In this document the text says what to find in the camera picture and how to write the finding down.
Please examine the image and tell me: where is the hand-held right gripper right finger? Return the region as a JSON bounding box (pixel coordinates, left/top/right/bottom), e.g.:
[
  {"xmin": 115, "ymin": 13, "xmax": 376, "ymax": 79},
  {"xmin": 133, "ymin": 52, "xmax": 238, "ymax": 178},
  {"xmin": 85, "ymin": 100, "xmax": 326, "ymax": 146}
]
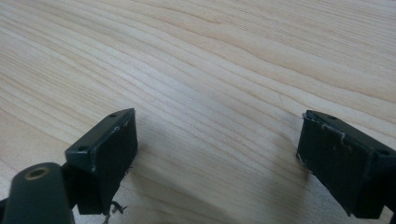
[{"xmin": 295, "ymin": 109, "xmax": 396, "ymax": 219}]

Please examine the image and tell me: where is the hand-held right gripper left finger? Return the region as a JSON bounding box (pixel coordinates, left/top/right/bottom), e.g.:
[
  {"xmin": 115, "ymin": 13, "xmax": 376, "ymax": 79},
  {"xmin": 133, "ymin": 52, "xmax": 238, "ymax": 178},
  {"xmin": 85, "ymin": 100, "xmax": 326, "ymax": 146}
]
[{"xmin": 64, "ymin": 107, "xmax": 139, "ymax": 217}]

